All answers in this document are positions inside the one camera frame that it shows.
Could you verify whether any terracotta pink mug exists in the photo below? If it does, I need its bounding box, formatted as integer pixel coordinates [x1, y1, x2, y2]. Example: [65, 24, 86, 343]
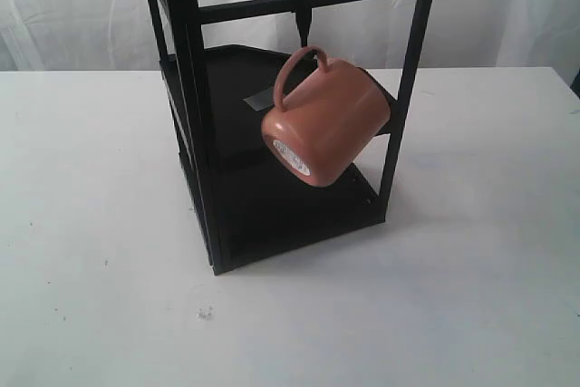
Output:
[261, 45, 393, 188]

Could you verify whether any grey tape piece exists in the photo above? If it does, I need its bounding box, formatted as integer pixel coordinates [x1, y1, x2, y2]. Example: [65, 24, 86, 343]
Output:
[244, 87, 274, 111]

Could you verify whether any black metal shelf rack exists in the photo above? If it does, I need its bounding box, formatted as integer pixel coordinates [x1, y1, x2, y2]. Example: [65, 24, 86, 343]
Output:
[148, 0, 432, 275]

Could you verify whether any white backdrop curtain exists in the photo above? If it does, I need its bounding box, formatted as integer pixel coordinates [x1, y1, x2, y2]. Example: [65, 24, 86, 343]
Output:
[1, 0, 579, 81]

